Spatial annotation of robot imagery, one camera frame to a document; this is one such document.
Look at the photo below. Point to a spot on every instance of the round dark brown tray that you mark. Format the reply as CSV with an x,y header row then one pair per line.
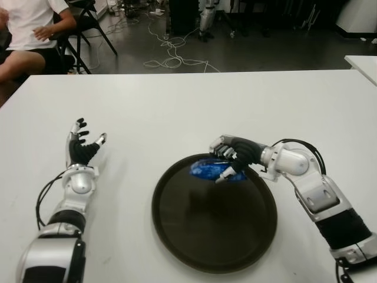
x,y
215,230

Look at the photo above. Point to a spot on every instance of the seated person in white shirt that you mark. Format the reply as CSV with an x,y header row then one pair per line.
x,y
26,23

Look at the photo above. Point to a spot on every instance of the black folding chair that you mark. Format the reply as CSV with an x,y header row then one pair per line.
x,y
85,20

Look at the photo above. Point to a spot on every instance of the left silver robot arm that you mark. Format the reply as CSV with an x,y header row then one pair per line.
x,y
53,256

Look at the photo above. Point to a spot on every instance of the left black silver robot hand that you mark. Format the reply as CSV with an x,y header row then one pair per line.
x,y
79,151

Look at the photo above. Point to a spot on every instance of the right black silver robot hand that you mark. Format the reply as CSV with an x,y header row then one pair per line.
x,y
247,150

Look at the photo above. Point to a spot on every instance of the white cabinet with black base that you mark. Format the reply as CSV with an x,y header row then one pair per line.
x,y
359,14

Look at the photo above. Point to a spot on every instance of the blue Oreo cookie packet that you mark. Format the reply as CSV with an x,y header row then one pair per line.
x,y
206,171

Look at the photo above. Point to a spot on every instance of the white side table corner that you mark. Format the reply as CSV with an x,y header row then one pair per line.
x,y
365,66

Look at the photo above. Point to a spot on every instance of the silver humanoid robot leg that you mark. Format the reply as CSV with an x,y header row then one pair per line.
x,y
206,17

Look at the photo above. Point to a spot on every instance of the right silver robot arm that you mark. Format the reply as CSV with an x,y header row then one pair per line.
x,y
321,191

